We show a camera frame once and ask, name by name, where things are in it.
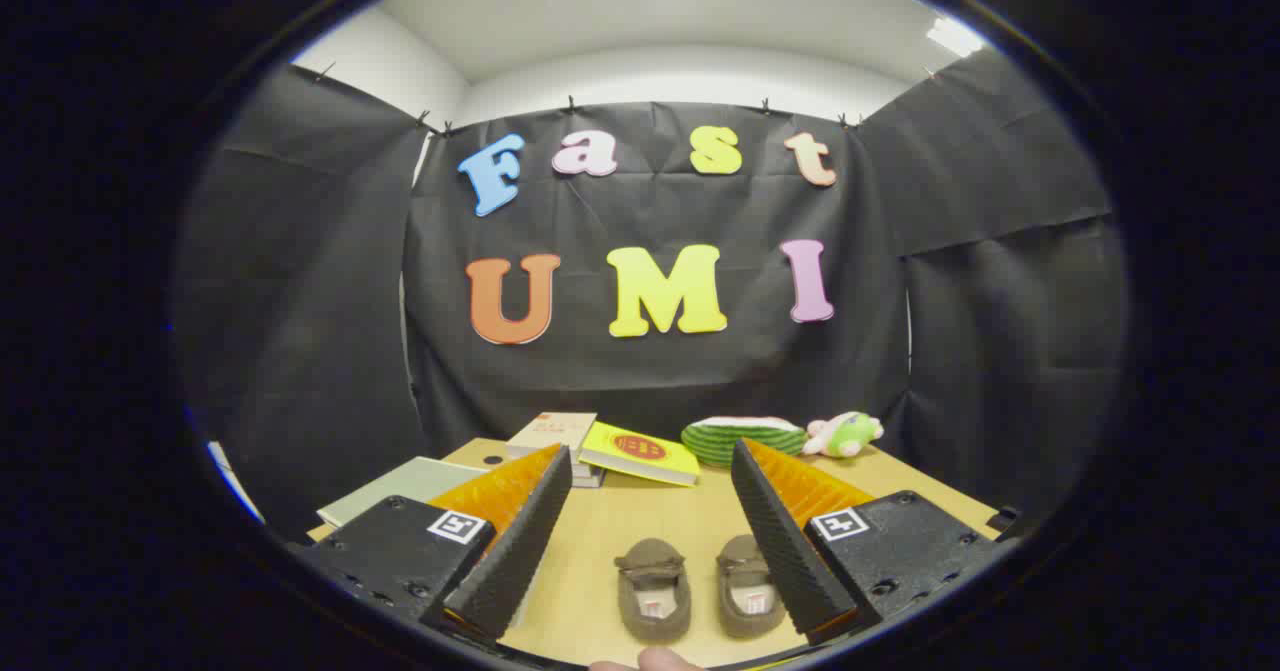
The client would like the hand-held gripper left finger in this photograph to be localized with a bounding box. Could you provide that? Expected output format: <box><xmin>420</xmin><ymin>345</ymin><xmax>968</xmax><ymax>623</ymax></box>
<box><xmin>298</xmin><ymin>443</ymin><xmax>574</xmax><ymax>642</ymax></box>

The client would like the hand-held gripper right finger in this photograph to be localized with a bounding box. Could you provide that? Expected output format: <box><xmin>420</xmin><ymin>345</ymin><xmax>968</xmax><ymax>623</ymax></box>
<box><xmin>730</xmin><ymin>438</ymin><xmax>1003</xmax><ymax>645</ymax></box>

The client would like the brown fuzzy slipper shoe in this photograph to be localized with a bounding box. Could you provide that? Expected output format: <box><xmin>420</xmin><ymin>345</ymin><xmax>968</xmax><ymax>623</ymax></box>
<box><xmin>714</xmin><ymin>534</ymin><xmax>789</xmax><ymax>640</ymax></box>
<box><xmin>613</xmin><ymin>538</ymin><xmax>693</xmax><ymax>645</ymax></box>

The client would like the pale green storage box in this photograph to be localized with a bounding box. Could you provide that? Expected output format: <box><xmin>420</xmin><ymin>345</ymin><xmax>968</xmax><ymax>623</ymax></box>
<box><xmin>318</xmin><ymin>456</ymin><xmax>491</xmax><ymax>529</ymax></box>

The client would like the green striped watermelon plush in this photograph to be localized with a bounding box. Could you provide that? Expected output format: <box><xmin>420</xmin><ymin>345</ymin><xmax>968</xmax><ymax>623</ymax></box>
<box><xmin>681</xmin><ymin>416</ymin><xmax>809</xmax><ymax>469</ymax></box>

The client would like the beige book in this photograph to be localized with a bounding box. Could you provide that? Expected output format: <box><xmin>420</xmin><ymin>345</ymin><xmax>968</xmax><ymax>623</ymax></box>
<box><xmin>505</xmin><ymin>412</ymin><xmax>598</xmax><ymax>462</ymax></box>

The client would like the pink and green plush toy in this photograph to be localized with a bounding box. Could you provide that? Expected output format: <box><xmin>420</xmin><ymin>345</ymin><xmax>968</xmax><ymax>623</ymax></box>
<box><xmin>802</xmin><ymin>411</ymin><xmax>885</xmax><ymax>459</ymax></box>

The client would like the yellow book with red circle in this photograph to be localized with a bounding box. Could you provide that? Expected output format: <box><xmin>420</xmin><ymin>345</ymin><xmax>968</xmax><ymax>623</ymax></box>
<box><xmin>578</xmin><ymin>421</ymin><xmax>702</xmax><ymax>488</ymax></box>

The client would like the black backdrop cloth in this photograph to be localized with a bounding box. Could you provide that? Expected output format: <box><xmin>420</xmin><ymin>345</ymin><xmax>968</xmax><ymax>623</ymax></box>
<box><xmin>172</xmin><ymin>48</ymin><xmax>1131</xmax><ymax>542</ymax></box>

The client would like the small ceiling light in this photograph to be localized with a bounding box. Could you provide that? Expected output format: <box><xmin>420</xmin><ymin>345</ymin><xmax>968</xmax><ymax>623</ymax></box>
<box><xmin>925</xmin><ymin>15</ymin><xmax>988</xmax><ymax>59</ymax></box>

